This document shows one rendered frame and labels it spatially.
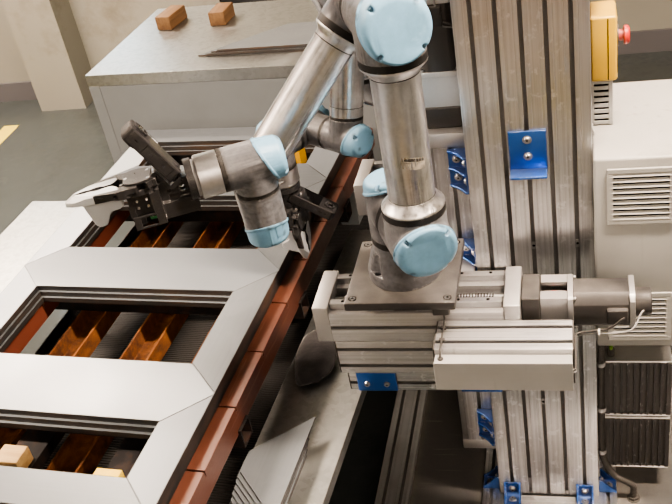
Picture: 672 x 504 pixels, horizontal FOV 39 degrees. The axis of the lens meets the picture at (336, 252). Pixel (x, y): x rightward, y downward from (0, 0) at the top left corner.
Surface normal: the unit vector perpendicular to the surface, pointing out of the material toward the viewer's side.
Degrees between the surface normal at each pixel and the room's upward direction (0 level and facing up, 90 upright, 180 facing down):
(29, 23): 90
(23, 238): 0
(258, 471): 0
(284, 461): 0
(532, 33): 90
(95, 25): 90
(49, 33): 90
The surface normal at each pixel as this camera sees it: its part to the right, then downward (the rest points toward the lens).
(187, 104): -0.26, 0.57
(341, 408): -0.17, -0.82
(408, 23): 0.23, 0.39
